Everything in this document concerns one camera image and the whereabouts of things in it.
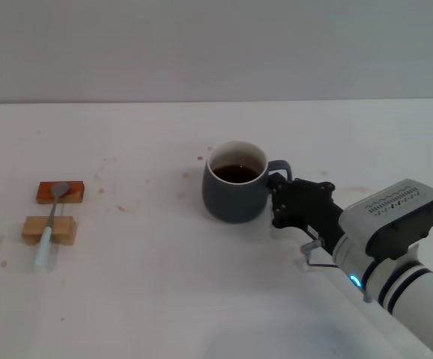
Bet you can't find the light blue handled metal spoon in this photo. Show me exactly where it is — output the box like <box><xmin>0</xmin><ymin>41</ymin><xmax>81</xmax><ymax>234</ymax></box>
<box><xmin>34</xmin><ymin>182</ymin><xmax>70</xmax><ymax>268</ymax></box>

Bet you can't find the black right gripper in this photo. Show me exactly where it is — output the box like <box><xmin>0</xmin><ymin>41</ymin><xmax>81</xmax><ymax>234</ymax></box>
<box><xmin>268</xmin><ymin>174</ymin><xmax>347</xmax><ymax>252</ymax></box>

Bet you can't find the reddish brown wooden block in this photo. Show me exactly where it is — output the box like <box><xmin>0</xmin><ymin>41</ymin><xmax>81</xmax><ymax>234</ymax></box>
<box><xmin>35</xmin><ymin>180</ymin><xmax>87</xmax><ymax>205</ymax></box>

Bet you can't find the light wooden block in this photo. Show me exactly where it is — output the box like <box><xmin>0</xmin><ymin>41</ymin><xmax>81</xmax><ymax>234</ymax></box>
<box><xmin>22</xmin><ymin>215</ymin><xmax>78</xmax><ymax>247</ymax></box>

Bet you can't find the dark grey ceramic cup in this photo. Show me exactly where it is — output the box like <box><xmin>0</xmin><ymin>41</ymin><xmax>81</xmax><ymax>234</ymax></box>
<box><xmin>201</xmin><ymin>140</ymin><xmax>294</xmax><ymax>224</ymax></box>

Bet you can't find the thin grey cable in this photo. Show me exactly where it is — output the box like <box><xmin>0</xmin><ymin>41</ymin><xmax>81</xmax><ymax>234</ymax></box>
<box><xmin>299</xmin><ymin>239</ymin><xmax>339</xmax><ymax>271</ymax></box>

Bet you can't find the grey right wrist camera housing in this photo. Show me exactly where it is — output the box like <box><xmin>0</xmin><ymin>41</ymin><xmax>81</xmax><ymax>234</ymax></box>
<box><xmin>338</xmin><ymin>178</ymin><xmax>433</xmax><ymax>261</ymax></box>

